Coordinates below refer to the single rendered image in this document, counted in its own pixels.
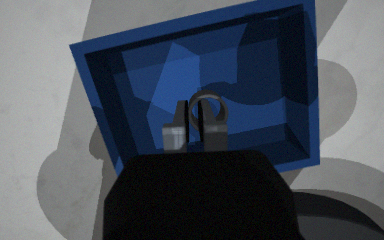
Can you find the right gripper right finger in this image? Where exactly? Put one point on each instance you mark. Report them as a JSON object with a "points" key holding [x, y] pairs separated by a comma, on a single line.
{"points": [[215, 138]]}

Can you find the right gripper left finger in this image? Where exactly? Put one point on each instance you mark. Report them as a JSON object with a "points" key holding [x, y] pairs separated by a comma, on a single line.
{"points": [[174, 138]]}

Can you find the steel bushing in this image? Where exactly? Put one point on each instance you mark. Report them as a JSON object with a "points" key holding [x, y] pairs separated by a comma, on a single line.
{"points": [[209, 94]]}

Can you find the blue crate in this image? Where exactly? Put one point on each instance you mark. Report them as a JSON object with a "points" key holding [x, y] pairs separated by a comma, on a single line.
{"points": [[179, 76]]}

